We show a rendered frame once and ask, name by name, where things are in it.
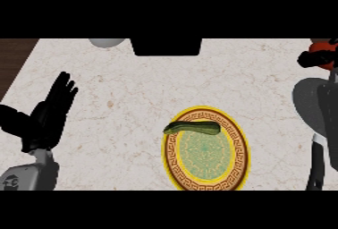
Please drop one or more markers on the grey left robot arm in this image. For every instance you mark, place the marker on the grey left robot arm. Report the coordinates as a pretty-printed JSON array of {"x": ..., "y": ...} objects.
[{"x": 31, "y": 176}]

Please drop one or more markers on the orange and black object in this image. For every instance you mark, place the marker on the orange and black object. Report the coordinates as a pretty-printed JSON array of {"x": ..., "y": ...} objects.
[{"x": 323, "y": 47}]

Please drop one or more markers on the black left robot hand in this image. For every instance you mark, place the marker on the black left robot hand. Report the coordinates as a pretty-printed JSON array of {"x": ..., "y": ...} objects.
[{"x": 46, "y": 119}]

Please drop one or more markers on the dark green bell pepper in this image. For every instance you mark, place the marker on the dark green bell pepper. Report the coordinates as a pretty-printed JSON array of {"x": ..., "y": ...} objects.
[{"x": 198, "y": 127}]

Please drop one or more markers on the black appliance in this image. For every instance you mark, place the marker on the black appliance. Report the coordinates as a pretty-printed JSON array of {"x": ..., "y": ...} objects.
[{"x": 167, "y": 47}]

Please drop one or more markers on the yellow and brown patterned plate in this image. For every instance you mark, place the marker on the yellow and brown patterned plate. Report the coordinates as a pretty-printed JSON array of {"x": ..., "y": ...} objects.
[{"x": 203, "y": 158}]

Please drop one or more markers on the pale grey round object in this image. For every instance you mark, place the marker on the pale grey round object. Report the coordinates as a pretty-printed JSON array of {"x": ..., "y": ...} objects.
[{"x": 106, "y": 42}]

